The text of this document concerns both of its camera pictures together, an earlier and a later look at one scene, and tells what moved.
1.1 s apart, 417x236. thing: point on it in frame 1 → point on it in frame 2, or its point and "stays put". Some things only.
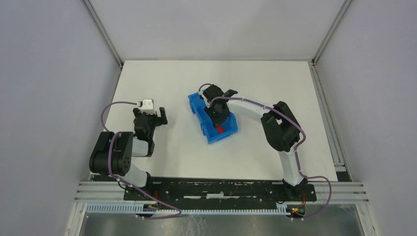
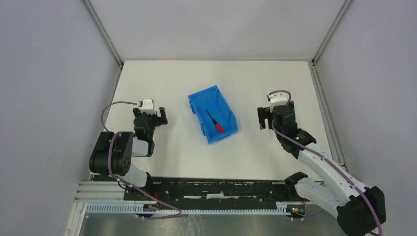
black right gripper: [216, 118] → [269, 115]
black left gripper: [149, 118] stays put
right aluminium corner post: [330, 32] stays put
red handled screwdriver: [220, 129] stays put
